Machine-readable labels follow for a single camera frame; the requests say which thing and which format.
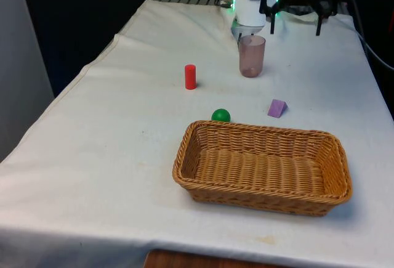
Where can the green ball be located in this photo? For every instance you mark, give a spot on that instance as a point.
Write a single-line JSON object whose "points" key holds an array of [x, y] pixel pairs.
{"points": [[220, 115]]}

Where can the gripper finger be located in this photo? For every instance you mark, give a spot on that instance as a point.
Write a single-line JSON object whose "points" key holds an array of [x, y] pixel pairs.
{"points": [[266, 6], [327, 3]]}

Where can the see-through pink cup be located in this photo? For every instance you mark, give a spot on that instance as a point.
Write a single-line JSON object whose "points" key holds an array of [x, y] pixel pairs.
{"points": [[252, 57]]}

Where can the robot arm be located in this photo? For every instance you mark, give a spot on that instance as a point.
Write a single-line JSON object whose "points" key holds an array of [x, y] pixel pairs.
{"points": [[250, 9]]}

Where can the purple triangular block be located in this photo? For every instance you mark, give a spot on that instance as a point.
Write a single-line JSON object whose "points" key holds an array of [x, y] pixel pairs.
{"points": [[275, 108]]}

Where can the wicker basket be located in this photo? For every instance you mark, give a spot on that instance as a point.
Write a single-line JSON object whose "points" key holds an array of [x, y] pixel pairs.
{"points": [[261, 166]]}

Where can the red cylinder block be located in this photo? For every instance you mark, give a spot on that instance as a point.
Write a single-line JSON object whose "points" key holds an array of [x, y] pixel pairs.
{"points": [[190, 77]]}

